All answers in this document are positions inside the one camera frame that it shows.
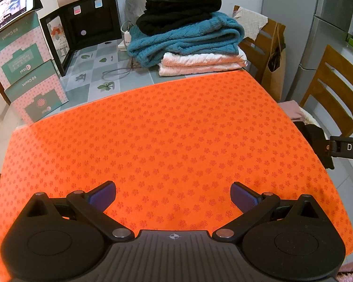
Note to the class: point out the clothes basket beside table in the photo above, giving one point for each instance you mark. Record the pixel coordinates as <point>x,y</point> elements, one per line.
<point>310,129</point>

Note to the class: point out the teal knitted sweater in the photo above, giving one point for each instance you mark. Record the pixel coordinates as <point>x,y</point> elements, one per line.
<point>220,34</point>

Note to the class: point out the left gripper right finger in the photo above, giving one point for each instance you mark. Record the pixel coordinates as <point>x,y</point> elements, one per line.
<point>256,209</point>

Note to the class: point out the orange floral table mat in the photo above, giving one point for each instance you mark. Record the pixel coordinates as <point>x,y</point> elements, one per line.
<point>173,150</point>

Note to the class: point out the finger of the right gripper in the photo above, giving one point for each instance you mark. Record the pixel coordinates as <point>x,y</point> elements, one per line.
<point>341,147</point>

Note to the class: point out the wooden chair right side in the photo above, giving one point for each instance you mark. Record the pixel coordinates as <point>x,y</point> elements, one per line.
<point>332,87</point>

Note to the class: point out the black water dispenser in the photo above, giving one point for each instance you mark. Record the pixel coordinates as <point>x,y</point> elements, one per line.
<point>77,24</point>

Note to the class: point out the lower pink green box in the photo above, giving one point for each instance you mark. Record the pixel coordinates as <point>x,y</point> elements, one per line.
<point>38,93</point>

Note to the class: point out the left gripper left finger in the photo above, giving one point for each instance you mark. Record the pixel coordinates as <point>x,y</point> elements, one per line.
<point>90,206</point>

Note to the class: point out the upper pink green box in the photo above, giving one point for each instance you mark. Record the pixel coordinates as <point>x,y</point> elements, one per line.
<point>22,49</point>

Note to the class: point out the silver refrigerator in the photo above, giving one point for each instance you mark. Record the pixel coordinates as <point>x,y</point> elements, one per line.
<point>331,24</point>

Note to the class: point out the pink green box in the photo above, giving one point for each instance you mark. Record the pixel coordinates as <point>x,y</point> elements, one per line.
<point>22,49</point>
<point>38,93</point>

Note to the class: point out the pink folded towel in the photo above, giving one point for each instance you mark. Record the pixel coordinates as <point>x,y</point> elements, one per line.
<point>176,65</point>

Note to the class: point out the brown paper bag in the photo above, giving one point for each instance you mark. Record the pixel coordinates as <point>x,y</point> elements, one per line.
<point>265,48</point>

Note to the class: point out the white power strip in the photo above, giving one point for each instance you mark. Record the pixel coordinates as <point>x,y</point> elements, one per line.
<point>126,36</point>

